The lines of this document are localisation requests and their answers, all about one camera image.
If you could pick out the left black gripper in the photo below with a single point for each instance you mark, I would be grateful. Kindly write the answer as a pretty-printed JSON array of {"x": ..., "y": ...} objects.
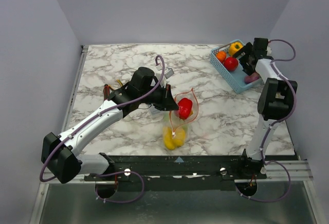
[{"x": 167, "y": 103}]

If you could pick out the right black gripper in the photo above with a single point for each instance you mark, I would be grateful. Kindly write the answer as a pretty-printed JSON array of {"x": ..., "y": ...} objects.
[{"x": 247, "y": 58}]

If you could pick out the red toy bell pepper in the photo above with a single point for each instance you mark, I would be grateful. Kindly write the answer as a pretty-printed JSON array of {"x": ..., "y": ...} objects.
[{"x": 185, "y": 106}]

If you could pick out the red toy apple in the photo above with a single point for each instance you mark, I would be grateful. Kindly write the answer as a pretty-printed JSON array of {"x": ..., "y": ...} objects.
[{"x": 231, "y": 64}]

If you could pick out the blue plastic basket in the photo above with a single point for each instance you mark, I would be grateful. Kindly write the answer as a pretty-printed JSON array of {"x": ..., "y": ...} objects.
[{"x": 235, "y": 79}]

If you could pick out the clear zip top bag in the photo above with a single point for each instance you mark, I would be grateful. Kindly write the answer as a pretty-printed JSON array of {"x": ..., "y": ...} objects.
[{"x": 175, "y": 130}]

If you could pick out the yellow toy lemon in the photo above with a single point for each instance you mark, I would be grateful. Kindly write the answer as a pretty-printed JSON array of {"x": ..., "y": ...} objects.
[{"x": 179, "y": 137}]

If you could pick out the yellow toy corn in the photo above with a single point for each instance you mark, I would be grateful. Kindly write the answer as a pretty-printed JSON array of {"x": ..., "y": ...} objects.
[{"x": 167, "y": 138}]

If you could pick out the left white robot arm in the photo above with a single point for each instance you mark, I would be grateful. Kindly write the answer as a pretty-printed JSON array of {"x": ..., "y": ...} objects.
[{"x": 62, "y": 154}]

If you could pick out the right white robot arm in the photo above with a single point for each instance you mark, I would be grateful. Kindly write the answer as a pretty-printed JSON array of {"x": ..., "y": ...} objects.
[{"x": 277, "y": 101}]

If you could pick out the yellow toy bell pepper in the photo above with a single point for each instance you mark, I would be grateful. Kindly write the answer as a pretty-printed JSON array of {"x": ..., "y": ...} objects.
[{"x": 234, "y": 48}]

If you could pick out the pink toy onion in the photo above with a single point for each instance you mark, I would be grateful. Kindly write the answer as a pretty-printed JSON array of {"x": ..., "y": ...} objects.
[{"x": 251, "y": 78}]

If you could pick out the orange toy pumpkin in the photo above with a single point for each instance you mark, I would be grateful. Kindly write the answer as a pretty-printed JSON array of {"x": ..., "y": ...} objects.
[{"x": 221, "y": 56}]

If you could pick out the red black utility knife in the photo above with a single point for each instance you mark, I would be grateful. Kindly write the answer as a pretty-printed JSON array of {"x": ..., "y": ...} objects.
[{"x": 106, "y": 92}]

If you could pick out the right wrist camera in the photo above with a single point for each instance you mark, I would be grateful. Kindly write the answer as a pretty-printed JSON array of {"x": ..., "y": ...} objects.
[{"x": 269, "y": 50}]

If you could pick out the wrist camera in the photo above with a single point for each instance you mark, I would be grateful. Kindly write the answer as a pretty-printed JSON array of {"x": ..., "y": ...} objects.
[
  {"x": 168, "y": 72},
  {"x": 269, "y": 50}
]

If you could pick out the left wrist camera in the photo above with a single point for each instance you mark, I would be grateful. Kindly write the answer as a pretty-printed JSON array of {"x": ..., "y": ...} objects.
[{"x": 168, "y": 72}]

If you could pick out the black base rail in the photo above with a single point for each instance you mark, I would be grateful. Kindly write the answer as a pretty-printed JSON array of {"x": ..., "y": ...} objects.
[{"x": 180, "y": 173}]

